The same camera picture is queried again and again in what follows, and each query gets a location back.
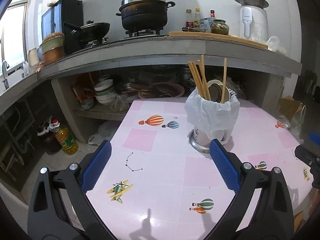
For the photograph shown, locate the wooden chopstick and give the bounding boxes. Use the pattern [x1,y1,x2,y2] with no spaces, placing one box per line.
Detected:
[200,55,205,82]
[191,61,209,100]
[221,58,227,103]
[197,59,211,101]

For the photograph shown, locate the wooden chopstick holder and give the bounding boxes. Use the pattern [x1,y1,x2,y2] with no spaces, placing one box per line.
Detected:
[187,61,208,100]

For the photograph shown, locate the large metal spoon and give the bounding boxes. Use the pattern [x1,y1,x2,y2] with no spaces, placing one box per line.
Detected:
[208,83,222,103]

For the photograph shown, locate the white ceramic spoon front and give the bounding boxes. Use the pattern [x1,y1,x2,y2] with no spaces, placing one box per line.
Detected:
[207,80,231,102]

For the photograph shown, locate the white kitchen appliance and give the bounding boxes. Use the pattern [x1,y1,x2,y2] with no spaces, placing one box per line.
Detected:
[235,0,269,43]

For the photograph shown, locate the plastic bags on floor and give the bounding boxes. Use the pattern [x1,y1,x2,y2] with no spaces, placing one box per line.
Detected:
[277,104,306,137]

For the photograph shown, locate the cardboard box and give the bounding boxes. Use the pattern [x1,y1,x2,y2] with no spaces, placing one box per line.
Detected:
[277,96,303,121]

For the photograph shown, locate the dark glass bottle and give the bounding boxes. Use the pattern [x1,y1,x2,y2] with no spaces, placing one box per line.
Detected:
[36,121,61,155]

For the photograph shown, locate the yellow cooking oil bottle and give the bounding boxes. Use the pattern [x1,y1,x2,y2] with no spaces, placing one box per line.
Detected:
[49,119,79,155]

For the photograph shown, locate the clear plastic bag on counter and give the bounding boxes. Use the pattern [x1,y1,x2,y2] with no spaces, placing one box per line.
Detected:
[265,36,288,56]

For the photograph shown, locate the metal utensil holder cup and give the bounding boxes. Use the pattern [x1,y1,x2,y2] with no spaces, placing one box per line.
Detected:
[188,79,235,155]

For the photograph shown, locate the stack of white bowls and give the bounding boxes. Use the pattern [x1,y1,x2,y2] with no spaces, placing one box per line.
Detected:
[94,79,115,105]

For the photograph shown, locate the glass jar of pickles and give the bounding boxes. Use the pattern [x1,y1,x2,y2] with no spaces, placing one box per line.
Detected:
[210,19,229,35]

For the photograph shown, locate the grey concrete counter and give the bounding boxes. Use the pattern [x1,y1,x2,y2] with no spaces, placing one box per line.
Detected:
[1,33,302,113]

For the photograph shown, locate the metal sink faucet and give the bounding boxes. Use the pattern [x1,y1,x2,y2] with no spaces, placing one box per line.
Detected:
[2,60,10,90]

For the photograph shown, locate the pink plastic basin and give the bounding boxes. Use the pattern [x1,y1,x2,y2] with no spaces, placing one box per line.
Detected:
[138,82,185,99]

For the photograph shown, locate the blue white packet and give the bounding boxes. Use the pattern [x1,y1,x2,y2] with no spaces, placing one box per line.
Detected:
[200,17,214,32]

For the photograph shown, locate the wooden cutting board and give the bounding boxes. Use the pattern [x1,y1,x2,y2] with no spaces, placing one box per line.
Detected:
[169,31,268,49]

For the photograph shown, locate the green brown ceramic pot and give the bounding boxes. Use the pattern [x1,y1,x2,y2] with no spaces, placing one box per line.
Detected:
[40,32,65,66]

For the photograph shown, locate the yellow cap bottle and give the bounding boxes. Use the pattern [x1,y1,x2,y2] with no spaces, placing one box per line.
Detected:
[194,8,201,28]

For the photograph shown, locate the brown sauce bottle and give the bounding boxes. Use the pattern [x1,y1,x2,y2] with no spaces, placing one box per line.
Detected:
[185,9,194,28]

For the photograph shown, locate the black wok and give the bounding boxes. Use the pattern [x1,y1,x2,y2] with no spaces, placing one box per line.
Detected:
[63,22,110,46]

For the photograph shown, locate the black microwave oven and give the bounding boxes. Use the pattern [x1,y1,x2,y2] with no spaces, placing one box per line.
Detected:
[41,0,84,55]

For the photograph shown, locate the black steamer pot with lid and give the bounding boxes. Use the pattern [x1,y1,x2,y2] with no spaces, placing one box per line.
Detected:
[116,0,176,34]

